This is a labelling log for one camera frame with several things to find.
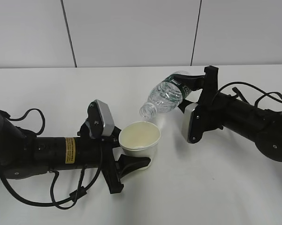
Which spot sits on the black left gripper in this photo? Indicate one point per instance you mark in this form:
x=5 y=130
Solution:
x=98 y=153

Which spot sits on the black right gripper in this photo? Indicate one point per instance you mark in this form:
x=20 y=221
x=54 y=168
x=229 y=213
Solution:
x=209 y=85

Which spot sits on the clear green-labelled water bottle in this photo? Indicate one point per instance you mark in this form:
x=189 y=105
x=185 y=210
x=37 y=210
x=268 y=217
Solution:
x=165 y=96

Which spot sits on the white paper cup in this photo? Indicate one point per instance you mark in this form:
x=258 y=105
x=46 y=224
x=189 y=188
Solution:
x=140 y=139

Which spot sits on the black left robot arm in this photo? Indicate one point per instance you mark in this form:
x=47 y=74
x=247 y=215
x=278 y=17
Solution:
x=24 y=153

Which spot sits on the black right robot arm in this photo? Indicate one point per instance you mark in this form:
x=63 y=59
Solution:
x=226 y=107

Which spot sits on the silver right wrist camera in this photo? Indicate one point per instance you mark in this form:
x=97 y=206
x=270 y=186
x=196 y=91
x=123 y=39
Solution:
x=195 y=122

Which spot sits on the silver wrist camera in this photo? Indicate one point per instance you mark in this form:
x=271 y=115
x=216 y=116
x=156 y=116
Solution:
x=100 y=121
x=195 y=122

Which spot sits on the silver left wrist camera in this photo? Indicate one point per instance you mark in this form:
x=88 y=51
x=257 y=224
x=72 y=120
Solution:
x=100 y=121

